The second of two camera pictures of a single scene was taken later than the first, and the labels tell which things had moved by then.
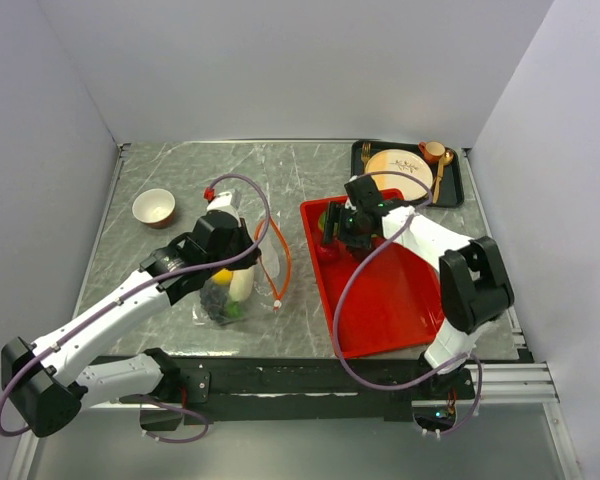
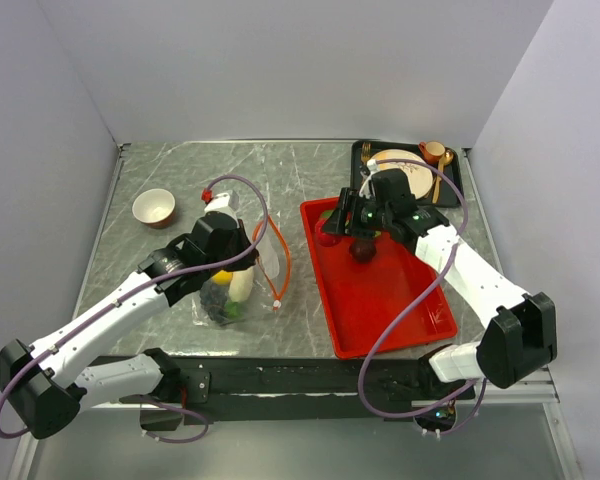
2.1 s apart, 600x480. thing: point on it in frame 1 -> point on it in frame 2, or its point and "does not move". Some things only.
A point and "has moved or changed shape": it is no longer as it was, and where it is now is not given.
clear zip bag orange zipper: [233, 292] does not move
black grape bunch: [213, 299] does not move
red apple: [329, 253] has moved or changed shape
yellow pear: [223, 277] does not move
